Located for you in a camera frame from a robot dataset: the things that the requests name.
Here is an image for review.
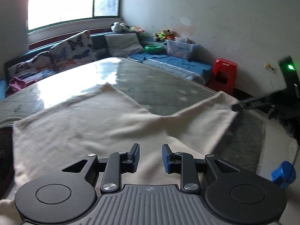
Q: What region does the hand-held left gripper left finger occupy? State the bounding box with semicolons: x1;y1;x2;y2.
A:
61;143;141;194

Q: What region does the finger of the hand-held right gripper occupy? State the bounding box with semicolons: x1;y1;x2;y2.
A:
232;90;285;113

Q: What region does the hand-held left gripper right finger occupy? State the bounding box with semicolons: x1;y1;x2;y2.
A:
162;144;242;192

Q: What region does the cream cloth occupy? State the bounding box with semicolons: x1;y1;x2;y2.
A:
0;84;240;225

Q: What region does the red plastic stool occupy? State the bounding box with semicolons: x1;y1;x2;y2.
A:
205;58;239;96

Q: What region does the green quilted star table cover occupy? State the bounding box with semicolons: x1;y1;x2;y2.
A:
0;57;266;174

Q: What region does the blue plastic knob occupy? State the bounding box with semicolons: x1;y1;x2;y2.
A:
270;161;297;189

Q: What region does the blue quilted blanket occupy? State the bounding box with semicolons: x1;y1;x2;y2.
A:
127;51;214;85

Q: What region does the clear plastic storage box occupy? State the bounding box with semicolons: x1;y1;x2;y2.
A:
164;37;200;61

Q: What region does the green plastic basin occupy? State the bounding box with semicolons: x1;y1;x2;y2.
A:
144;45;164;54

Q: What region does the pile of stuffed toys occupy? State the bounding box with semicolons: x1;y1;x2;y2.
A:
154;29;175;42

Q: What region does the grey cushion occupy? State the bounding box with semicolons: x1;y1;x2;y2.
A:
104;33;145;58

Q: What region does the dark blue sofa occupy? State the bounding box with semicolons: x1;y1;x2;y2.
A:
4;30;147;75

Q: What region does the large butterfly print cushion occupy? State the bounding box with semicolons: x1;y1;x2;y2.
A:
49;30;97;73

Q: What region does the white plush toy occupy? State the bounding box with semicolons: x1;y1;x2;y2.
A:
111;22;127;32

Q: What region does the pink cloth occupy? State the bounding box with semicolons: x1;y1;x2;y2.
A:
6;76;37;97

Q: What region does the small butterfly print cushion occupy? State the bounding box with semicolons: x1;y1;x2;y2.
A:
7;51;57;81

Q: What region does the window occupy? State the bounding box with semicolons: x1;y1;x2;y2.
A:
27;0;122;31

